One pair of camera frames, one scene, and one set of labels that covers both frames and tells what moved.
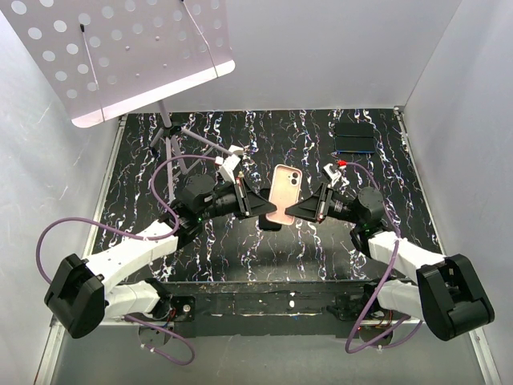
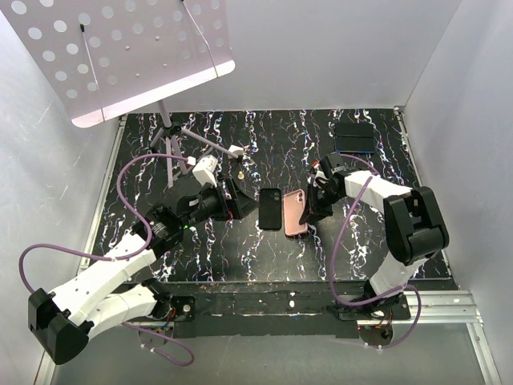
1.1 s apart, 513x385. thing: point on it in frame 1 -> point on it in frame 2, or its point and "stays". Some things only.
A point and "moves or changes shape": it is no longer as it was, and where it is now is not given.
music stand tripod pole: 167,133 stays
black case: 354,144 stays
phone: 284,192 moves or changes shape
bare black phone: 354,129 stays
